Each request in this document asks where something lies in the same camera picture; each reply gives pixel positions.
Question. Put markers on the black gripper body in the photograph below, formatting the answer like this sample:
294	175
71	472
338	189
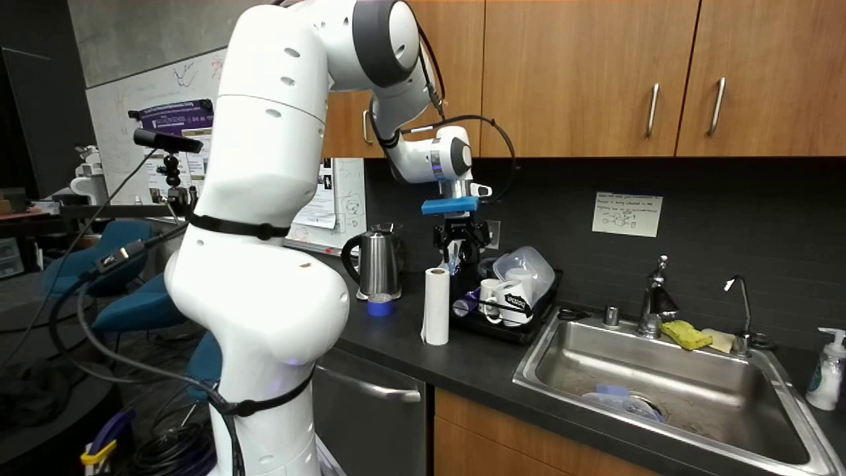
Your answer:
462	230

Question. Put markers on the white paper towel roll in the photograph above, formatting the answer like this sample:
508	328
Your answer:
434	306

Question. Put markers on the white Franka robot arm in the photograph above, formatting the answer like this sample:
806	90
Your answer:
265	265

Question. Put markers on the white mug with black label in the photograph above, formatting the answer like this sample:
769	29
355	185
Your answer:
492	291

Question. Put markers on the purple cup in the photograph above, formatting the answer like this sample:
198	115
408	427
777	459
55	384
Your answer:
465	306

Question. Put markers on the clear plastic food container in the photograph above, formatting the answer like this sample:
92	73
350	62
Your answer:
531	269

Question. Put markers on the plain white mug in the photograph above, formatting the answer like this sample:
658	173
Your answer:
507	312

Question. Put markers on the stainless steel electric kettle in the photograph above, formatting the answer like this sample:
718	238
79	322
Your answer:
376	263

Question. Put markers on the large white printed poster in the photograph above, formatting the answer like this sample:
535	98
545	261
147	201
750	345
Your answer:
322	213

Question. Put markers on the wooden upper cabinet door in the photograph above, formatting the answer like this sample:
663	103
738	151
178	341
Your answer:
777	70
590	70
459	54

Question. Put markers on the stainless steel dishwasher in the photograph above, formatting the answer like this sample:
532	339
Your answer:
371	419

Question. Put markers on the chrome main faucet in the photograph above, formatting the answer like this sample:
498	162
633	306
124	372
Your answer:
658	295

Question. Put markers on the yellow sponge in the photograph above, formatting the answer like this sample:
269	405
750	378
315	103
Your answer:
685	335

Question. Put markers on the beige sponge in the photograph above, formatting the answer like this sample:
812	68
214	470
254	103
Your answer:
718	339

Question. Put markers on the stainless steel sink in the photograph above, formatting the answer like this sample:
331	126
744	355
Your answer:
704	388

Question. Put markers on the small gooseneck faucet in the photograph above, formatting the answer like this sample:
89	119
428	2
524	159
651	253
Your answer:
744	300

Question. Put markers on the purple printed sign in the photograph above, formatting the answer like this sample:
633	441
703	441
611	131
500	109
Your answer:
174	115

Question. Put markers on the blue chair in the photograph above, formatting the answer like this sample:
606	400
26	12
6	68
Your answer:
134	307

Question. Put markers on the white whiteboard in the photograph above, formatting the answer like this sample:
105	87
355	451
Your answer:
175	82

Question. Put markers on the small white device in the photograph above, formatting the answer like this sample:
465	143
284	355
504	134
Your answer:
92	175

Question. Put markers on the white soap pump bottle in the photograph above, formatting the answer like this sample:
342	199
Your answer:
826	372

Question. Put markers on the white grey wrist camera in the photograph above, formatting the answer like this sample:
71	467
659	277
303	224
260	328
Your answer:
481	189

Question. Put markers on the white paper wall note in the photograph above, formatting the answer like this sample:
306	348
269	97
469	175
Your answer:
627	213

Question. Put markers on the black camera on tripod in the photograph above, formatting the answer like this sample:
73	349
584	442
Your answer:
169	140

